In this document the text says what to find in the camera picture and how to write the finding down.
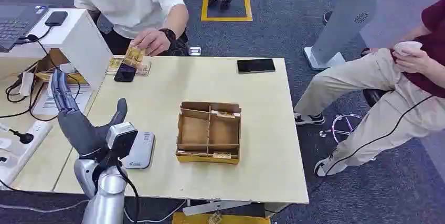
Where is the black plug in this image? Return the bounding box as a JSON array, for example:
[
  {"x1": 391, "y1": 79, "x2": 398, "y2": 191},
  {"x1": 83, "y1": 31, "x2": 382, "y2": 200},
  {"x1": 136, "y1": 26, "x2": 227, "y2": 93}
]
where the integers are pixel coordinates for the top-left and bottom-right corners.
[{"x1": 8, "y1": 128, "x2": 35, "y2": 145}]

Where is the black wristwatch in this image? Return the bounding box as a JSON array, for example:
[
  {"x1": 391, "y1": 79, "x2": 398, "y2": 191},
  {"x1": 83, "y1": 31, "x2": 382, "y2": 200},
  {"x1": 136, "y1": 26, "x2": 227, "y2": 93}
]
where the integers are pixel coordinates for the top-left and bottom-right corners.
[{"x1": 158, "y1": 28, "x2": 177, "y2": 45}]

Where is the white cable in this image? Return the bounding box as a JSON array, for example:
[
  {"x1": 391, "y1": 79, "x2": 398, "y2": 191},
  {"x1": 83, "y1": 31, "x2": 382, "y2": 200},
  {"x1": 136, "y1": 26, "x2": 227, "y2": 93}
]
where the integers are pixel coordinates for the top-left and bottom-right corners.
[
  {"x1": 0, "y1": 199, "x2": 90, "y2": 214},
  {"x1": 123, "y1": 199, "x2": 187, "y2": 224}
]

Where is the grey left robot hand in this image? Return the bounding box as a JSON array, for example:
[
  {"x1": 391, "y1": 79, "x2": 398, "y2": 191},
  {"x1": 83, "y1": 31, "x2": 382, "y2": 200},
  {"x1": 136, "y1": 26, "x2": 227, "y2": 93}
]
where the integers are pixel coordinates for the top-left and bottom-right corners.
[{"x1": 50, "y1": 69, "x2": 129, "y2": 158}]

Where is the white power strip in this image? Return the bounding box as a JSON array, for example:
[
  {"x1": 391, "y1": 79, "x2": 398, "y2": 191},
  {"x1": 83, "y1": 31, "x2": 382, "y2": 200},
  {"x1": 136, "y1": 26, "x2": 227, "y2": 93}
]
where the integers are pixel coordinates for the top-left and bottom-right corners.
[{"x1": 0, "y1": 120, "x2": 53, "y2": 190}]

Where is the person's hand with card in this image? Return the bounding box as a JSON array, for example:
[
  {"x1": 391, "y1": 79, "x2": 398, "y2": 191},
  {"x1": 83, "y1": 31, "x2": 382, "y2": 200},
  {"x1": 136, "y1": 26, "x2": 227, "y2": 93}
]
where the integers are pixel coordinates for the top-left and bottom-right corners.
[{"x1": 133, "y1": 29, "x2": 172, "y2": 57}]

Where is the grey standing kiosk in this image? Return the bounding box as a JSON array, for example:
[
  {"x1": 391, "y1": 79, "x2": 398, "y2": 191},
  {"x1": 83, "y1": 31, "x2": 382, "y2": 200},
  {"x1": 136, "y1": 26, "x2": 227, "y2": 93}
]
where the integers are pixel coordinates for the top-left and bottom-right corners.
[{"x1": 302, "y1": 0, "x2": 384, "y2": 71}]

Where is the black phone with flat screen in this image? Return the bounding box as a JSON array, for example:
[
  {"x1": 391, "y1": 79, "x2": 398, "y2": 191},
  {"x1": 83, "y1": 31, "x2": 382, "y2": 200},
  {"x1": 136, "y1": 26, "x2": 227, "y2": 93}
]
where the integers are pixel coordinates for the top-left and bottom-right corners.
[{"x1": 237, "y1": 58, "x2": 277, "y2": 74}]

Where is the yellow floor tape square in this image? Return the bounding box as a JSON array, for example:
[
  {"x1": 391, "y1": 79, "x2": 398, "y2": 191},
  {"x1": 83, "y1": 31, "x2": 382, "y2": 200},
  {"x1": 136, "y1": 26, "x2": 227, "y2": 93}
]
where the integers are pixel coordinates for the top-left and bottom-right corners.
[{"x1": 200, "y1": 0, "x2": 254, "y2": 23}]

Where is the black phone by card pile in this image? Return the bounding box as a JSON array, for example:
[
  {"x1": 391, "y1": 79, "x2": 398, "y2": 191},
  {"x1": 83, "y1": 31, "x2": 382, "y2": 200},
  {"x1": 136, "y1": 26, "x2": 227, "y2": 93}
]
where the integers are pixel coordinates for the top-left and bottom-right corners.
[{"x1": 113, "y1": 63, "x2": 137, "y2": 83}]

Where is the pile of cards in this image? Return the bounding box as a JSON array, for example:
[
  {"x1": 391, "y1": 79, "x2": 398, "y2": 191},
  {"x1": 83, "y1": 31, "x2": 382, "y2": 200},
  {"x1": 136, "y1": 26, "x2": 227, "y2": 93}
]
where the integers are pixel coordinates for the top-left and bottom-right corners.
[{"x1": 105, "y1": 55, "x2": 152, "y2": 78}]

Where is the person across the desk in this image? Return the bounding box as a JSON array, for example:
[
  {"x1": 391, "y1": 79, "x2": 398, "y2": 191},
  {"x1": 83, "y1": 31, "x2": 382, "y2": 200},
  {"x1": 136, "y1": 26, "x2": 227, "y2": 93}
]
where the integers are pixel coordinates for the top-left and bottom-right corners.
[{"x1": 70, "y1": 0, "x2": 190, "y2": 57}]

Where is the brown cardboard box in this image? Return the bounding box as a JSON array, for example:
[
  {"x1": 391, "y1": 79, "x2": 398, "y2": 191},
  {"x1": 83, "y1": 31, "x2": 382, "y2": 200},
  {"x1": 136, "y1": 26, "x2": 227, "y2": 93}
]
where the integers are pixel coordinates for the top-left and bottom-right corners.
[{"x1": 34, "y1": 48, "x2": 88, "y2": 85}]

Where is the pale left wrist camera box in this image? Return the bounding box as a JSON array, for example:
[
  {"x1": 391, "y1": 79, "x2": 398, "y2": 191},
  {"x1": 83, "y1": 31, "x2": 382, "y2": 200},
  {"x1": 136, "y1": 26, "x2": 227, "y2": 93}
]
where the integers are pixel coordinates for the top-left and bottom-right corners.
[{"x1": 105, "y1": 122, "x2": 139, "y2": 161}]

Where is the wooden card box with dividers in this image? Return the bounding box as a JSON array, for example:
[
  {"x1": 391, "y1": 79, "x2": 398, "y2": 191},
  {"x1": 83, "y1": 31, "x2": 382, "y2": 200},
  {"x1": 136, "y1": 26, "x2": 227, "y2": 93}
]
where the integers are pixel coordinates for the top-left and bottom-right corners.
[{"x1": 175, "y1": 101, "x2": 242, "y2": 165}]

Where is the dark laptop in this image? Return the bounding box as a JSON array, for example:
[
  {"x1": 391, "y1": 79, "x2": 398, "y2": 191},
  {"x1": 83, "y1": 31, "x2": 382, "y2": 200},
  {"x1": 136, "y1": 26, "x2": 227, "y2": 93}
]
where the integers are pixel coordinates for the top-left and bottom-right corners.
[{"x1": 0, "y1": 3, "x2": 50, "y2": 53}]

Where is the forest print card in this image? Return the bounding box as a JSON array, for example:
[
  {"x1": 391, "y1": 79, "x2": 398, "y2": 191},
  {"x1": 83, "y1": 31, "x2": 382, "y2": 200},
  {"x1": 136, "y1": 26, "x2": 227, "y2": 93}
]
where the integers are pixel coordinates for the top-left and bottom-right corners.
[{"x1": 122, "y1": 43, "x2": 146, "y2": 69}]

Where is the printed paper sheet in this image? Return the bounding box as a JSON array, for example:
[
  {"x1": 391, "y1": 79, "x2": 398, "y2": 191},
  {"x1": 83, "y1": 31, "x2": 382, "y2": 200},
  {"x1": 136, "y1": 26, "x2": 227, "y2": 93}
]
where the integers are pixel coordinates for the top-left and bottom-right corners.
[{"x1": 33, "y1": 82, "x2": 93, "y2": 116}]

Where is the metal desk bracket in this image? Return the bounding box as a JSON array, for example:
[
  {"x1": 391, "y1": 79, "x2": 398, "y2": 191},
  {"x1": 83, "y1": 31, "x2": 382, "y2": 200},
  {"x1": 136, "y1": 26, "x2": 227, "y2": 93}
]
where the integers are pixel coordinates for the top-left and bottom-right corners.
[{"x1": 182, "y1": 200, "x2": 252, "y2": 217}]

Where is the black cable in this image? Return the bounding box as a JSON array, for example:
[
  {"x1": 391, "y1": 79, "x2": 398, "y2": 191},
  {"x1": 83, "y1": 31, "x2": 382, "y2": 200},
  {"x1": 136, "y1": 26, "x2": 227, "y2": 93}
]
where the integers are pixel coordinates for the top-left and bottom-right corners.
[{"x1": 0, "y1": 34, "x2": 83, "y2": 123}]

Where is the white cable tag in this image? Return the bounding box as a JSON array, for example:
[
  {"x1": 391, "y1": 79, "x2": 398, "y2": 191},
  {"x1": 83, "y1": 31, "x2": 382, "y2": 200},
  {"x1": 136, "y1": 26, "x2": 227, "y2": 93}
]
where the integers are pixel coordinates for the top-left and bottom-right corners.
[{"x1": 18, "y1": 72, "x2": 36, "y2": 98}]

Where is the hotel print card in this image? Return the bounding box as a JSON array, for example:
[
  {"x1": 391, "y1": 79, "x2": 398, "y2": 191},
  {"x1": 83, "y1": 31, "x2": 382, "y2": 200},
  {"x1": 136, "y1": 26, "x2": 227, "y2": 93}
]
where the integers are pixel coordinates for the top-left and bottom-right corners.
[{"x1": 210, "y1": 110, "x2": 241, "y2": 119}]

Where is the seated person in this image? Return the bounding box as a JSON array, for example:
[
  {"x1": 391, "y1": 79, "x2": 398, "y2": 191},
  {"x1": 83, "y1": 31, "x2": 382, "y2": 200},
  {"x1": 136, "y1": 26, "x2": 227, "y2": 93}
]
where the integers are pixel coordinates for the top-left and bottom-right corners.
[{"x1": 293, "y1": 0, "x2": 445, "y2": 178}]

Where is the white desk stand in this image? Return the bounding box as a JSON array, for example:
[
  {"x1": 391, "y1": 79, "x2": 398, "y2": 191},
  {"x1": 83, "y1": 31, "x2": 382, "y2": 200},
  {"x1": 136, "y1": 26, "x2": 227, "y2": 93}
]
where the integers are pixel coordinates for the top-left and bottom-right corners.
[{"x1": 0, "y1": 8, "x2": 114, "y2": 91}]

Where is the chrome chair base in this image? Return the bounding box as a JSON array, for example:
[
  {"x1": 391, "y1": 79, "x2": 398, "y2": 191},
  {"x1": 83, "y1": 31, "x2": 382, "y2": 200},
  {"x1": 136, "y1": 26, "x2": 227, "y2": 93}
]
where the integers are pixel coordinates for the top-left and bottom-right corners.
[{"x1": 319, "y1": 113, "x2": 364, "y2": 145}]

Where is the yellow box under desk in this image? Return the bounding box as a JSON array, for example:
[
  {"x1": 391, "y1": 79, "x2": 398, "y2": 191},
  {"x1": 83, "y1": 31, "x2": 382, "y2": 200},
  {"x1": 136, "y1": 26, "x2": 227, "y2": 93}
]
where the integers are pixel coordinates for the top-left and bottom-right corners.
[{"x1": 172, "y1": 211, "x2": 271, "y2": 224}]

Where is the black phone on white stand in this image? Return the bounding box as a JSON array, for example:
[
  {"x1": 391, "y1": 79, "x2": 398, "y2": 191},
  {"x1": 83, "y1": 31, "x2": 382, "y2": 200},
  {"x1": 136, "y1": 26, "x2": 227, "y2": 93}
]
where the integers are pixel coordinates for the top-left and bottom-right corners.
[{"x1": 44, "y1": 10, "x2": 69, "y2": 27}]

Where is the seated person's hand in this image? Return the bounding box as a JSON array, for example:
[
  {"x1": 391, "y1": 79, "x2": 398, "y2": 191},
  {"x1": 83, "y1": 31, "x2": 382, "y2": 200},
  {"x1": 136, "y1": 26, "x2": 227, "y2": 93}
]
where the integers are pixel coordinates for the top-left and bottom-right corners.
[{"x1": 394, "y1": 47, "x2": 434, "y2": 74}]

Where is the white paper cup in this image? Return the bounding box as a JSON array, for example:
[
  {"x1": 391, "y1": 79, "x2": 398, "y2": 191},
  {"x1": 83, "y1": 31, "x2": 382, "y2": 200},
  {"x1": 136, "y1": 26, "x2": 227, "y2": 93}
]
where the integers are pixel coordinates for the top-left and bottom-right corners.
[{"x1": 393, "y1": 40, "x2": 423, "y2": 57}]

